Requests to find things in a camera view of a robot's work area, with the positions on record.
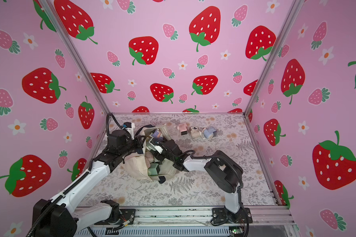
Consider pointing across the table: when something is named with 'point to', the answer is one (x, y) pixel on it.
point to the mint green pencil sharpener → (154, 170)
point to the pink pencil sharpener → (182, 127)
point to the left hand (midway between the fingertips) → (147, 136)
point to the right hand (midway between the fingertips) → (151, 148)
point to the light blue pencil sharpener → (209, 132)
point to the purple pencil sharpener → (157, 135)
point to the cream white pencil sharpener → (195, 133)
